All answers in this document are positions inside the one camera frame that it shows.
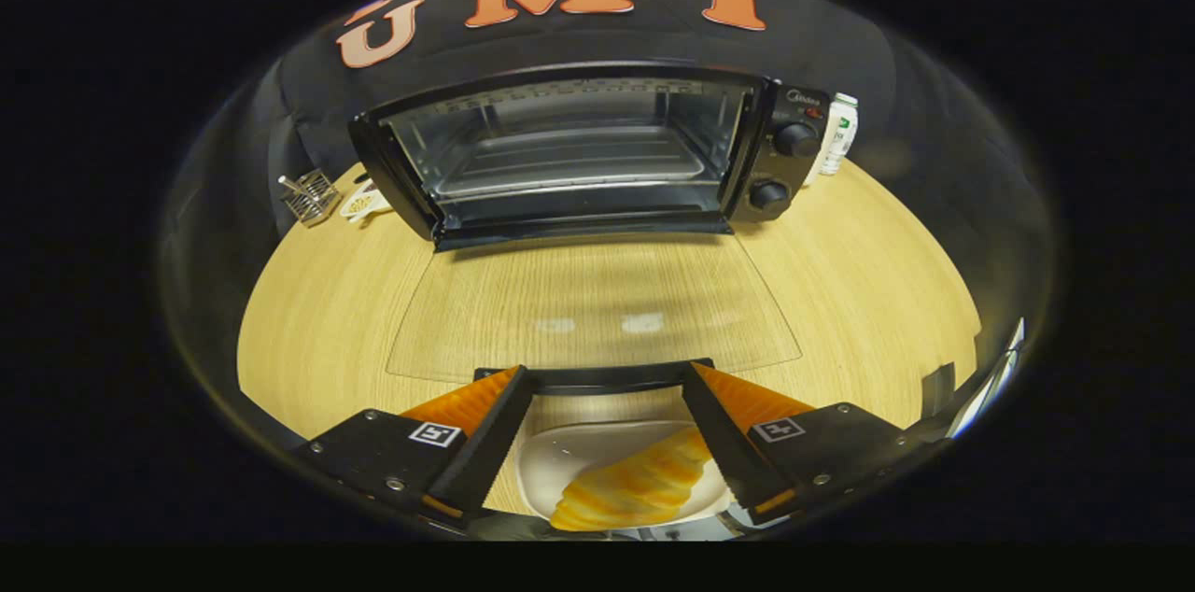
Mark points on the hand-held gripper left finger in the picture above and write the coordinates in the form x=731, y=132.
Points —
x=485, y=452

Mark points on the black toaster oven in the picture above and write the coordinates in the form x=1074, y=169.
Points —
x=789, y=167

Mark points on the yellow croissant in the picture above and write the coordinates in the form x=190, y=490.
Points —
x=635, y=485

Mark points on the white bottle green label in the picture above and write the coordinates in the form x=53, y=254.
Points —
x=840, y=130

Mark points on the white plate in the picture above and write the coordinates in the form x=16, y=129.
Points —
x=551, y=461

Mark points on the small white flat object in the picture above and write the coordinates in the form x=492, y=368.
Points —
x=362, y=202

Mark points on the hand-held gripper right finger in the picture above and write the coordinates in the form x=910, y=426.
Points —
x=728, y=447

